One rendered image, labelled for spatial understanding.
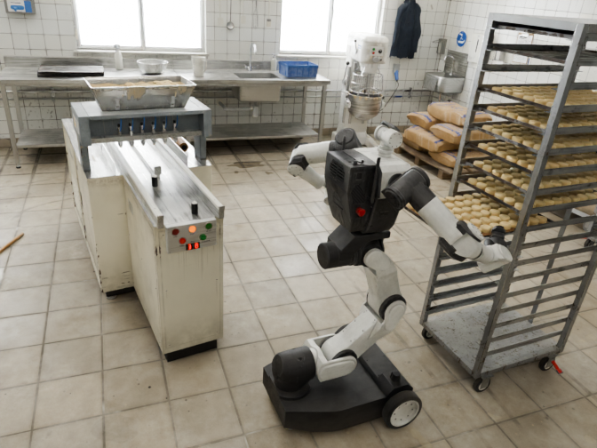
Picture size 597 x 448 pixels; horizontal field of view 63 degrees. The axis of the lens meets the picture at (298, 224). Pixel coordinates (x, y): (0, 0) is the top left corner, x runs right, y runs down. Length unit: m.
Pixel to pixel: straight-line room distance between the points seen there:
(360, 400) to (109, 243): 1.69
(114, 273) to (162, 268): 0.81
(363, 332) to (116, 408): 1.23
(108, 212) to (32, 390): 1.00
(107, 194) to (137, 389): 1.08
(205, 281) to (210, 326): 0.30
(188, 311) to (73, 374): 0.67
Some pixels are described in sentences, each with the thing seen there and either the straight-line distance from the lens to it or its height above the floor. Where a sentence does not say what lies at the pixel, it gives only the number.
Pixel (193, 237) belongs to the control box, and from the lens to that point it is 2.35.
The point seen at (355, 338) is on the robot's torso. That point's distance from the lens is 2.37.
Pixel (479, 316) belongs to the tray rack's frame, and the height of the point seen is 0.15.
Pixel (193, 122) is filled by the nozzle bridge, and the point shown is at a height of 1.09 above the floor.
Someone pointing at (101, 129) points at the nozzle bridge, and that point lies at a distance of 2.92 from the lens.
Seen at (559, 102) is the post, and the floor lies 1.53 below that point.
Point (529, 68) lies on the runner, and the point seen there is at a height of 1.59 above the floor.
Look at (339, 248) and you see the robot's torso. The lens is 2.01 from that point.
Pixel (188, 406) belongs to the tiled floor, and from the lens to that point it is 2.58.
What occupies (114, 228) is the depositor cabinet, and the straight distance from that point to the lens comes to 3.05.
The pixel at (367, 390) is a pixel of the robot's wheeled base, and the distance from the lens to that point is 2.46.
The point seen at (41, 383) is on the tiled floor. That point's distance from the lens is 2.86.
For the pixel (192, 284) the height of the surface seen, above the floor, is 0.49.
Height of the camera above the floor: 1.88
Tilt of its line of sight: 26 degrees down
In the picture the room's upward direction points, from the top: 5 degrees clockwise
